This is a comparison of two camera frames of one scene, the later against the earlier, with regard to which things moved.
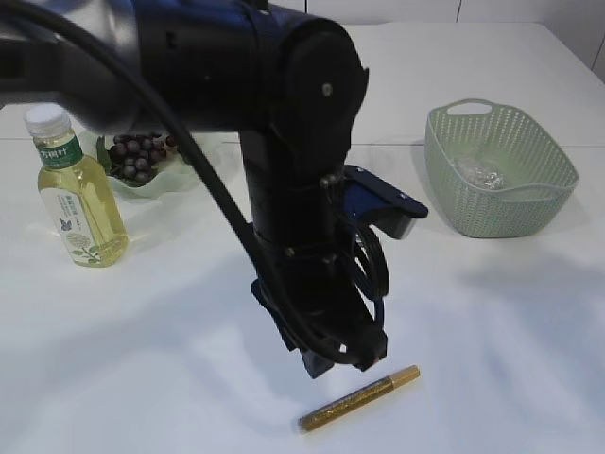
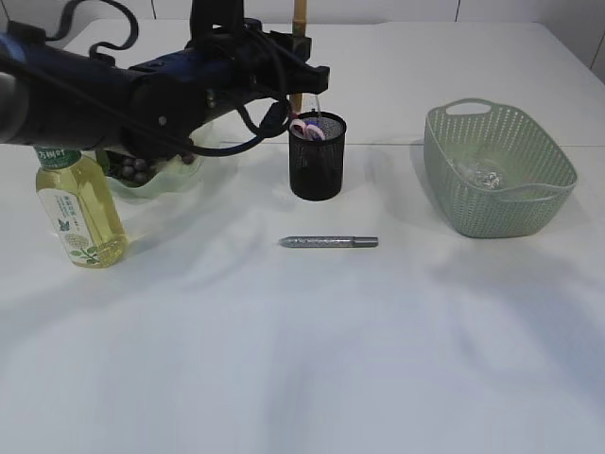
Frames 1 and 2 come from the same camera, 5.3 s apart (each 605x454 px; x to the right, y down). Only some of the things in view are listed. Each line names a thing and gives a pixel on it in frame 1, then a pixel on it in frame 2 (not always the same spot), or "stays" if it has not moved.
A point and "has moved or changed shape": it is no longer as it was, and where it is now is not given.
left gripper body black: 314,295 to 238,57
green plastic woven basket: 492,171 stays
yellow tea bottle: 76,191 stays
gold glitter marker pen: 344,405 has moved or changed shape
